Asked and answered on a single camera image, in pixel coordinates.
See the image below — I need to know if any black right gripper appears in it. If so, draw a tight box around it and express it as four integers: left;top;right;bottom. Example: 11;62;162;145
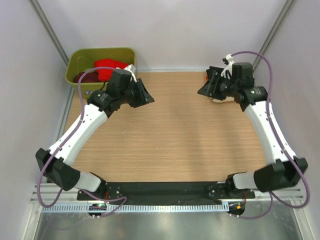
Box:
198;70;240;101

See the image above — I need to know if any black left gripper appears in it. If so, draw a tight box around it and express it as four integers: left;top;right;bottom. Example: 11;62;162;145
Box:
119;78;154;109

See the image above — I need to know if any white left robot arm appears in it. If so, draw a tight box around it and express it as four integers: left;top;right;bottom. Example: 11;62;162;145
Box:
35;64;155;200

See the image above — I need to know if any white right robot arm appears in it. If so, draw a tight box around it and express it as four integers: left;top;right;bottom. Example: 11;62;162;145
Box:
198;54;308;198

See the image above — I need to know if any folded beige t shirt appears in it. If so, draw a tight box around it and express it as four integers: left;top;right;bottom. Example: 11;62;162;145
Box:
210;97;235;104

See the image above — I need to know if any red t shirt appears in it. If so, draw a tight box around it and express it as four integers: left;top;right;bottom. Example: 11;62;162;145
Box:
94;58;129;82

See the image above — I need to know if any dark maroon t shirt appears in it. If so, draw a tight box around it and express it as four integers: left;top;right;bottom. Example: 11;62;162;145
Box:
73;71;100;83

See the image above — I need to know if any olive green plastic bin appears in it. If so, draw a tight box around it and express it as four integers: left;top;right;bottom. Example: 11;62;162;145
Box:
65;47;136;99

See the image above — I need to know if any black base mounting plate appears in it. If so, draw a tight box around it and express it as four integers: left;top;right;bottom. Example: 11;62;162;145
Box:
78;181;256;201

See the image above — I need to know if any slotted grey cable duct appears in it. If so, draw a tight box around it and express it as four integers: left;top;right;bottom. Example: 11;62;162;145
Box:
42;202;229;214

